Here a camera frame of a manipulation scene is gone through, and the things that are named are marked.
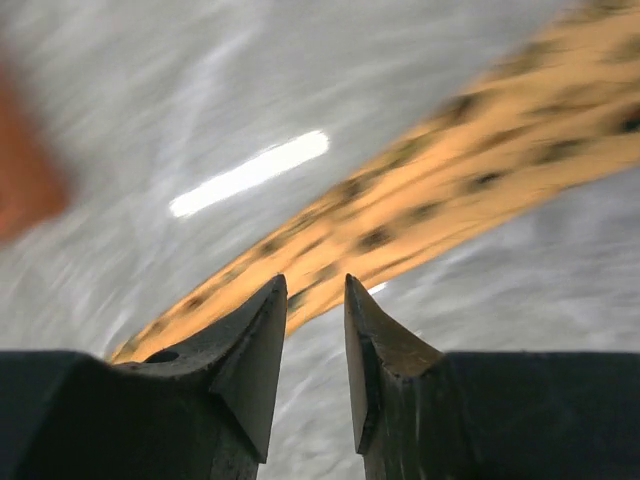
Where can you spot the yellow beetle print tie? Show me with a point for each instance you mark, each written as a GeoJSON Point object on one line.
{"type": "Point", "coordinates": [561, 112]}

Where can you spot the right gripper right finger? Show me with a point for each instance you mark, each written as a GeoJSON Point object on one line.
{"type": "Point", "coordinates": [419, 413]}

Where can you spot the orange wooden compartment tray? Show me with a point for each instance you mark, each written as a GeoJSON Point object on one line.
{"type": "Point", "coordinates": [33, 190]}

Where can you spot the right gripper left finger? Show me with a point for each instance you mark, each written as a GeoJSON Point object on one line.
{"type": "Point", "coordinates": [200, 409]}

